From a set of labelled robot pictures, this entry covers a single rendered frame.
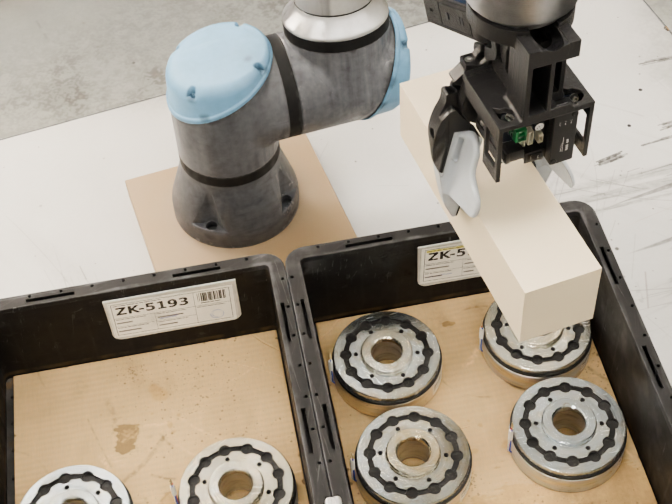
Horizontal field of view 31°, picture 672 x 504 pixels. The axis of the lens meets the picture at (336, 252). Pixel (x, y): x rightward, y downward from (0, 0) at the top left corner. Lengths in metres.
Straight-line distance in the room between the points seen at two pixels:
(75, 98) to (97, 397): 1.62
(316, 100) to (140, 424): 0.40
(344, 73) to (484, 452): 0.44
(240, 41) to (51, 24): 1.68
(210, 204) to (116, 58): 1.46
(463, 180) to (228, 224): 0.54
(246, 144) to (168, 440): 0.35
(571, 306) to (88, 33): 2.13
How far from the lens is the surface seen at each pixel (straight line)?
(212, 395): 1.17
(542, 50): 0.78
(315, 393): 1.04
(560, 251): 0.90
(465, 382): 1.17
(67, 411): 1.19
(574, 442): 1.10
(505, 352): 1.15
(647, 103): 1.64
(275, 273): 1.13
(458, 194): 0.91
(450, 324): 1.21
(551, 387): 1.14
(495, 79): 0.85
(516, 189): 0.94
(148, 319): 1.17
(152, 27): 2.90
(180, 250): 1.43
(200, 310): 1.17
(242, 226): 1.40
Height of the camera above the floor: 1.80
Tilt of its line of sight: 50 degrees down
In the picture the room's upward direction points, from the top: 4 degrees counter-clockwise
